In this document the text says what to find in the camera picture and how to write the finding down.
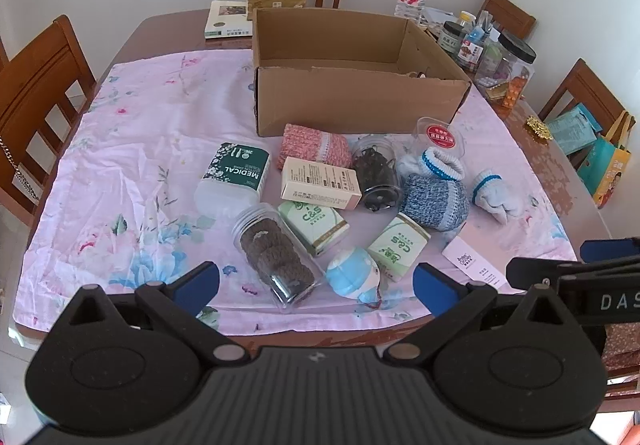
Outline clear container red label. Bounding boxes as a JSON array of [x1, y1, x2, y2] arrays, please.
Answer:
[[410, 116, 469, 167]]

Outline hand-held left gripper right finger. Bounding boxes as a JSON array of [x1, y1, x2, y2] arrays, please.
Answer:
[[386, 262, 582, 367]]

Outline pink floral cloth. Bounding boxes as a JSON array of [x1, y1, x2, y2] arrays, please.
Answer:
[[12, 50, 581, 335]]

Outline metal chain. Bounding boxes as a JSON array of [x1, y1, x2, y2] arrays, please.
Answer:
[[0, 134, 38, 200]]

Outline large clear jar black lid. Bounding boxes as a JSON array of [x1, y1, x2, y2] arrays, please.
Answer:
[[492, 32, 537, 111]]

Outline brown patterned cloth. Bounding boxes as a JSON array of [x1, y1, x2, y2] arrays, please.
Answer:
[[601, 320, 640, 397]]

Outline snack jar red label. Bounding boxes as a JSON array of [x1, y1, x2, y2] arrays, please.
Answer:
[[457, 38, 486, 72]]

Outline clear jar of tea leaves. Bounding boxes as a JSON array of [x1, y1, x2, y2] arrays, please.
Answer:
[[351, 134, 404, 215]]

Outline brown cardboard box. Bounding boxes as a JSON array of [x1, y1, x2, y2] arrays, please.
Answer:
[[251, 7, 474, 139]]

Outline clear jar of brown biscuits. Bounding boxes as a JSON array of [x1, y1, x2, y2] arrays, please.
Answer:
[[231, 202, 326, 315]]

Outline green tissue packet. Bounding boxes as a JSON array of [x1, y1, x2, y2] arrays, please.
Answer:
[[367, 212, 432, 282], [277, 201, 350, 257]]

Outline white bottle green label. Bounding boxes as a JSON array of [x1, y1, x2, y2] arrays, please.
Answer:
[[194, 141, 271, 219]]

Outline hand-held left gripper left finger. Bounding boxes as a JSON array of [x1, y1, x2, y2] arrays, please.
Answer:
[[69, 261, 244, 367]]

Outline teal packet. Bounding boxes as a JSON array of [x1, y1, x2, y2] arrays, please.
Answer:
[[545, 102, 604, 156]]

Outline orange pill blister pack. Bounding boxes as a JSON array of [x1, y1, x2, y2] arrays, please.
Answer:
[[502, 78, 527, 109]]

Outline blue white plush toy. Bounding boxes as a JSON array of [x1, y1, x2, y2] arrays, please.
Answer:
[[325, 247, 384, 309]]

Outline gold trivet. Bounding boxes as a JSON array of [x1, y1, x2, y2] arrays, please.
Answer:
[[523, 117, 554, 141]]

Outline silver pill blister pack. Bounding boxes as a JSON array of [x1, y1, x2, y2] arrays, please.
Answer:
[[475, 76, 507, 101]]

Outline dark-lid jar green label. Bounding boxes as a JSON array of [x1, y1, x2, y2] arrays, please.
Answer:
[[439, 22, 467, 59]]

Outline blue grey knitted sock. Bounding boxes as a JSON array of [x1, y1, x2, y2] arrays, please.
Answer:
[[400, 174, 471, 231]]

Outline teal yellow tote bag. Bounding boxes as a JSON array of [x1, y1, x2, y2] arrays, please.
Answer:
[[577, 112, 637, 209]]

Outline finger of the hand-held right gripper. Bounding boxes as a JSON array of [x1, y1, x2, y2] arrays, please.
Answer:
[[579, 237, 640, 263], [506, 256, 571, 287]]

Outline beige carton box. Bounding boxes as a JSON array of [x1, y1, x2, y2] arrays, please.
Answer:
[[279, 156, 363, 210]]

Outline white papers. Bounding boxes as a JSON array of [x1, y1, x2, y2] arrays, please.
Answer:
[[421, 6, 459, 29]]

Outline white sock blue band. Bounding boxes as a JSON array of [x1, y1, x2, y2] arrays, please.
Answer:
[[397, 148, 469, 182], [470, 170, 524, 225]]

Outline brown wooden desktop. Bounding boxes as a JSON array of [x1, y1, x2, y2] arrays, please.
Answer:
[[92, 8, 640, 366]]

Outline white book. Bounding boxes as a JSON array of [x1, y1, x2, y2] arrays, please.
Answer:
[[204, 0, 254, 40]]

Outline pale pink carton box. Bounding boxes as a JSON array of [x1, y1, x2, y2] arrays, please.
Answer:
[[442, 234, 522, 294]]

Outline pink knitted cloth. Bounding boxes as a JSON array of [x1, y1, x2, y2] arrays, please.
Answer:
[[277, 123, 354, 171]]

